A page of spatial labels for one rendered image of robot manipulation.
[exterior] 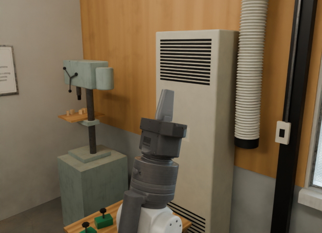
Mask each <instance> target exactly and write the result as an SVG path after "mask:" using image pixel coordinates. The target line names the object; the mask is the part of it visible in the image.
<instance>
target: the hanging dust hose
mask: <svg viewBox="0 0 322 233"><path fill-rule="evenodd" d="M241 2H242V4H241V6H242V7H241V9H242V10H241V12H242V13H241V14H240V15H241V16H240V17H241V19H240V21H241V22H240V24H241V25H240V28H239V29H240V30H241V31H239V33H240V34H239V36H240V37H239V39H240V40H238V41H239V43H238V44H239V46H238V47H239V48H238V50H239V51H238V53H239V54H238V56H239V57H237V58H238V59H239V60H237V61H238V63H237V64H238V66H237V67H238V68H237V70H238V71H237V73H238V74H237V76H238V77H236V78H237V80H236V81H238V82H236V83H237V85H236V86H237V88H236V89H237V90H236V92H237V93H236V97H237V98H236V104H235V105H236V106H235V107H236V109H235V110H236V112H235V113H236V114H235V116H236V117H235V118H236V119H235V135H234V136H235V137H234V144H235V145H236V146H237V147H240V148H244V149H255V148H257V147H258V146H259V135H260V134H259V132H260V131H259V130H260V128H259V127H260V126H259V125H260V123H259V122H260V111H261V110H260V106H261V105H260V103H261V102H260V101H261V99H260V98H261V96H260V95H261V92H262V91H261V89H262V88H261V87H262V85H261V84H262V83H261V81H262V80H261V79H262V77H261V76H262V74H261V73H262V70H263V69H262V67H263V66H262V65H263V63H262V62H263V60H262V59H263V57H262V56H264V54H263V53H264V51H263V50H264V48H263V47H265V46H264V44H265V43H264V41H265V40H264V38H265V37H264V36H265V35H266V34H264V33H265V32H266V31H265V29H266V28H265V27H266V25H265V24H266V23H267V22H266V20H267V19H266V17H267V16H266V15H267V14H268V13H267V11H268V9H267V8H268V6H267V5H268V2H269V0H242V1H241Z"/></svg>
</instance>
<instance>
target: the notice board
mask: <svg viewBox="0 0 322 233"><path fill-rule="evenodd" d="M18 93H19V90H18V82H17V74H16V66H15V58H14V50H13V45H0V96H2V95H10V94H18Z"/></svg>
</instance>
